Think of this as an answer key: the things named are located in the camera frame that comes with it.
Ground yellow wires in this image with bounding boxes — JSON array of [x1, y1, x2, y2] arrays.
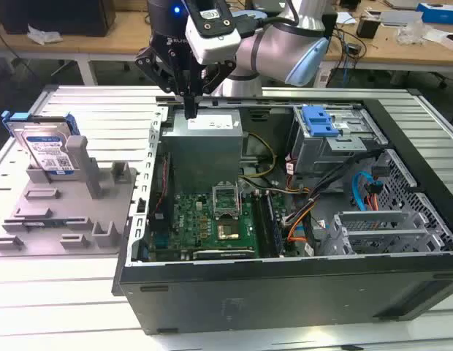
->
[[240, 132, 278, 180]]

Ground silver disk bay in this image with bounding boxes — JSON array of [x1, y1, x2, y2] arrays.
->
[[319, 210, 450, 257]]

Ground blue wire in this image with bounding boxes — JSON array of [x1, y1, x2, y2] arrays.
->
[[352, 171, 377, 212]]

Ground large black box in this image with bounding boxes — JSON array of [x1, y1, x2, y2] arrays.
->
[[0, 0, 116, 37]]

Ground green motherboard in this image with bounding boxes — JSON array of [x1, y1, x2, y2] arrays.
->
[[148, 189, 297, 261]]

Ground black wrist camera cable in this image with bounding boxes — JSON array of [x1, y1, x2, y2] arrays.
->
[[232, 10, 300, 37]]

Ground clear plastic bags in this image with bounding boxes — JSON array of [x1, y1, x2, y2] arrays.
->
[[394, 20, 435, 47]]

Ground grey power supply unit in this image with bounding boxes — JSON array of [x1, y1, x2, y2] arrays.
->
[[160, 108, 249, 195]]

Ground blue cardboard box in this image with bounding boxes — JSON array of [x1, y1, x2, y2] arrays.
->
[[416, 1, 453, 25]]

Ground hard disk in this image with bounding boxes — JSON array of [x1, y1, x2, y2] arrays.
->
[[0, 110, 80, 176]]

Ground metal socket cover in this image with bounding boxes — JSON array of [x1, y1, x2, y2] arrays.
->
[[210, 181, 244, 220]]

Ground grey flat box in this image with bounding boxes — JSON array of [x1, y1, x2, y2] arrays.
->
[[379, 10, 425, 27]]

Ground black cable bundle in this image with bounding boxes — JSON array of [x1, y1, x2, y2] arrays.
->
[[281, 148, 388, 235]]

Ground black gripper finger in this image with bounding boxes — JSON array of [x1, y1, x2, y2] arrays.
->
[[191, 59, 237, 120], [134, 46, 193, 120]]

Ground crumpled clear plastic bag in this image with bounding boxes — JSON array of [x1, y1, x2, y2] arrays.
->
[[26, 23, 63, 47]]

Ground grey parts rack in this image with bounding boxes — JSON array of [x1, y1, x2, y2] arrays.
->
[[0, 135, 139, 259]]

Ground black open PC case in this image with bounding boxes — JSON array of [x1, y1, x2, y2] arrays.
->
[[111, 88, 453, 336]]

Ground small black box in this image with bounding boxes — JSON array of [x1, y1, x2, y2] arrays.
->
[[356, 16, 383, 39]]

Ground wooden desk white frame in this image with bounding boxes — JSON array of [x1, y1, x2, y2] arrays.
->
[[0, 0, 453, 87]]

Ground white open box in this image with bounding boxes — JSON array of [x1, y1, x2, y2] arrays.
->
[[425, 29, 453, 50]]

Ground blue drive cage latch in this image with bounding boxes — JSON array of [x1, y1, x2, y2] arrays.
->
[[301, 105, 339, 138]]

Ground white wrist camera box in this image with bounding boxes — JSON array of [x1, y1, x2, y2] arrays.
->
[[185, 0, 243, 66]]

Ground black graphics card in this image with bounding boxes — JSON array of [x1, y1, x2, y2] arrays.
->
[[191, 248, 256, 261]]

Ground silver optical drive cage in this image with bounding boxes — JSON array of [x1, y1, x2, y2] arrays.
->
[[286, 104, 390, 176]]

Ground RAM stick on rack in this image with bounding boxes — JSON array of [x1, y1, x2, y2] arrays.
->
[[24, 220, 72, 227]]

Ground black computer box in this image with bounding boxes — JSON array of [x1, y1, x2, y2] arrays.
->
[[321, 10, 339, 40]]

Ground orange black power wire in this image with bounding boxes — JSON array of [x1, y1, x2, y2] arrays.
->
[[364, 181, 381, 212]]

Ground CPU socket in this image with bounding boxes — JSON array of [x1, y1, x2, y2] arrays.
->
[[214, 216, 246, 243]]

